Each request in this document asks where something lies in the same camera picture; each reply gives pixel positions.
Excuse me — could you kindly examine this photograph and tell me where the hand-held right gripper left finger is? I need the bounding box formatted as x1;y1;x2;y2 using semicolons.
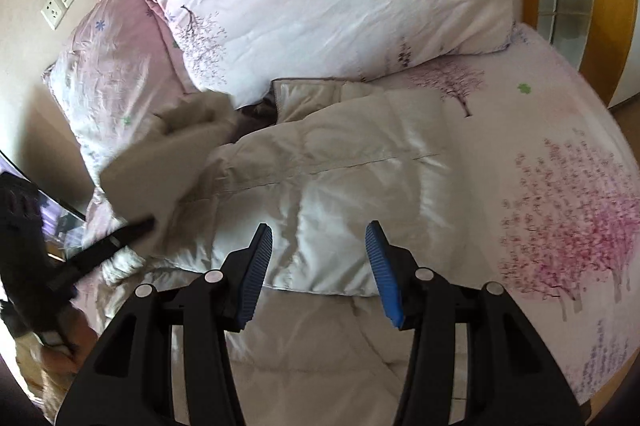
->
55;223;274;426

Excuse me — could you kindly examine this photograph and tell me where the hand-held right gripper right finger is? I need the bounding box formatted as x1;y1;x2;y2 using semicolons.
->
364;220;586;426

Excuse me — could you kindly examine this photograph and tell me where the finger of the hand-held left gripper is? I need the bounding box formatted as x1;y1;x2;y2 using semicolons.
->
49;216;156;293

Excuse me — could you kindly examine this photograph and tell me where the white puffer jacket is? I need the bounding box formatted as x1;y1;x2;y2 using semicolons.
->
85;79;468;426

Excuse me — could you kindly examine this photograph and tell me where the person's left hand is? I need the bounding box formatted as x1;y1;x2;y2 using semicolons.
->
39;306;101;384

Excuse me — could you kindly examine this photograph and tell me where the flat dark screen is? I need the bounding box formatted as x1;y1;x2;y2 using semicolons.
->
0;150;89;263

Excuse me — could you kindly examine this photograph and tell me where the small floral pillow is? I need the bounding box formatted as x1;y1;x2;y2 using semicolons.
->
42;0;201;189

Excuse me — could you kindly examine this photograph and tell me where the floral bed sheet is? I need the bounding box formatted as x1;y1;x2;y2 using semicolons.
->
75;21;637;412

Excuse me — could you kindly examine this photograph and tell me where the white wall socket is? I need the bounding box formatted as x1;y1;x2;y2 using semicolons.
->
40;0;71;30

